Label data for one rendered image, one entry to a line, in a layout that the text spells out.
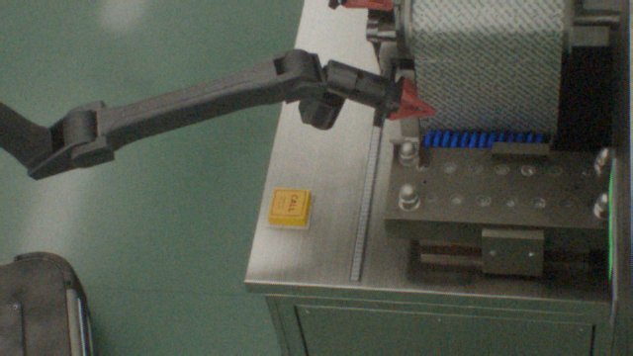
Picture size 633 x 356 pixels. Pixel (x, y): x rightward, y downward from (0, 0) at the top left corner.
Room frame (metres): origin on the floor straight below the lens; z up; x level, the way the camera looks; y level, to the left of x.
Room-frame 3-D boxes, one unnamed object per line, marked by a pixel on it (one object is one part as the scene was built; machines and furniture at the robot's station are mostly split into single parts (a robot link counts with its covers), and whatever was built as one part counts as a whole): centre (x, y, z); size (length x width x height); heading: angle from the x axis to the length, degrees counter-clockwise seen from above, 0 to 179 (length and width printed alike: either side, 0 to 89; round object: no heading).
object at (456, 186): (1.21, -0.32, 1.00); 0.40 x 0.16 x 0.06; 72
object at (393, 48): (1.47, -0.19, 1.05); 0.06 x 0.05 x 0.31; 72
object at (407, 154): (1.30, -0.17, 1.05); 0.04 x 0.04 x 0.04
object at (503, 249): (1.11, -0.30, 0.96); 0.10 x 0.03 x 0.11; 72
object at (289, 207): (1.34, 0.05, 0.91); 0.07 x 0.07 x 0.02; 72
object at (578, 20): (1.34, -0.49, 1.25); 0.07 x 0.04 x 0.04; 72
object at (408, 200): (1.21, -0.15, 1.05); 0.04 x 0.04 x 0.04
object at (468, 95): (1.33, -0.32, 1.12); 0.23 x 0.01 x 0.18; 72
